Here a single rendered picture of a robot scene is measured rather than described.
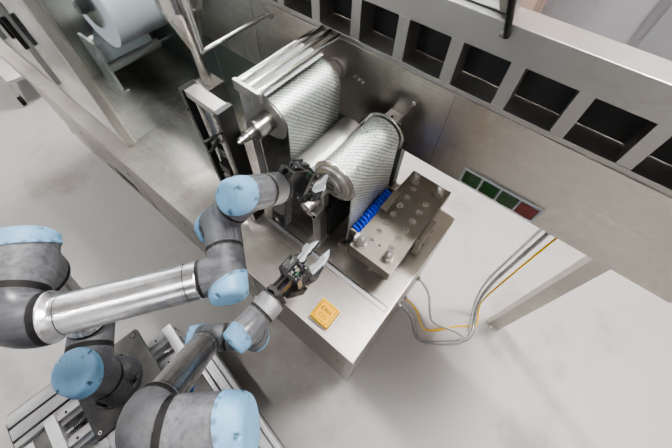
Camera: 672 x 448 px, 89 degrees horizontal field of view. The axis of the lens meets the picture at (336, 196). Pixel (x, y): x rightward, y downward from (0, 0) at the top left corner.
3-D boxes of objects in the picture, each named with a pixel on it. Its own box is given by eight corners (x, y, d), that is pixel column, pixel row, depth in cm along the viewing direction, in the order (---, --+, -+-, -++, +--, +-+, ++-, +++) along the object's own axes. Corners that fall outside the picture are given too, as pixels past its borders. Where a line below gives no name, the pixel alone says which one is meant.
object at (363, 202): (347, 232, 118) (350, 203, 103) (385, 188, 129) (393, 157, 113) (348, 232, 118) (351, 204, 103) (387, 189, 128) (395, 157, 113)
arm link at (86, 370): (74, 407, 95) (40, 405, 84) (80, 356, 102) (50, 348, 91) (120, 393, 97) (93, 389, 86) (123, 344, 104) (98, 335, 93)
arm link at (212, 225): (192, 258, 70) (222, 232, 65) (189, 213, 76) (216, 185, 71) (226, 262, 76) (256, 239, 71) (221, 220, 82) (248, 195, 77)
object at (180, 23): (202, 132, 156) (147, 4, 108) (226, 115, 162) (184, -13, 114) (223, 146, 151) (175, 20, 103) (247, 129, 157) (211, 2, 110)
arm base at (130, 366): (104, 421, 102) (84, 421, 94) (83, 379, 108) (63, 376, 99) (151, 381, 108) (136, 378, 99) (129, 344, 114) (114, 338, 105)
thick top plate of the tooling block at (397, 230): (348, 252, 117) (349, 244, 112) (410, 179, 134) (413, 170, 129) (386, 281, 111) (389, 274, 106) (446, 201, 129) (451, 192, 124)
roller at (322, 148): (291, 178, 116) (287, 155, 106) (338, 135, 127) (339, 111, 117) (318, 197, 112) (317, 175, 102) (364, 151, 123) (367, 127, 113)
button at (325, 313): (310, 316, 112) (309, 314, 110) (323, 299, 115) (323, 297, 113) (326, 330, 109) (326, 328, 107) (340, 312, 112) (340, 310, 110)
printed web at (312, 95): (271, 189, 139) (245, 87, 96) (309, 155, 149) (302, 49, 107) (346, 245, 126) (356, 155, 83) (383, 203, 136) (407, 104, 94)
